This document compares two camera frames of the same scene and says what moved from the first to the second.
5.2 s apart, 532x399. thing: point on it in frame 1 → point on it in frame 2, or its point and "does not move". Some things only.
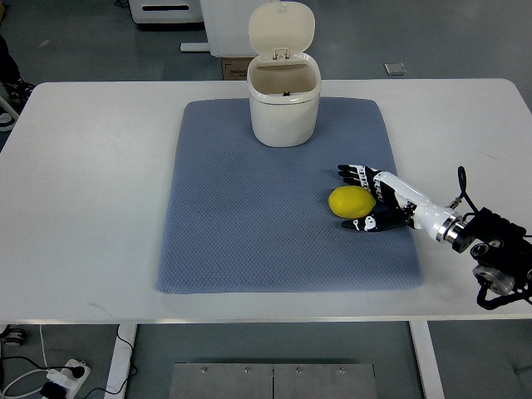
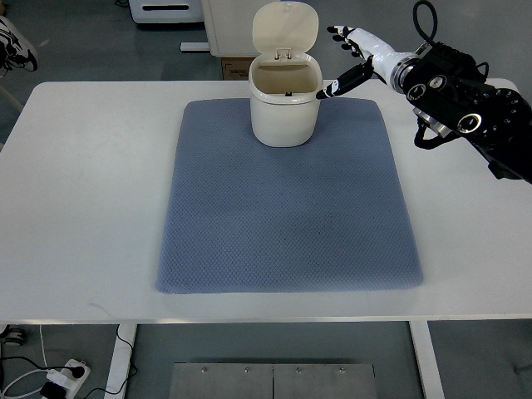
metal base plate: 273,381 does not move
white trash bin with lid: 283,82 does not move
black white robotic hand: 396,205 → 385,63
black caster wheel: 13,335 does not move
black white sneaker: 17,93 → 16,50
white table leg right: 427,361 does not move
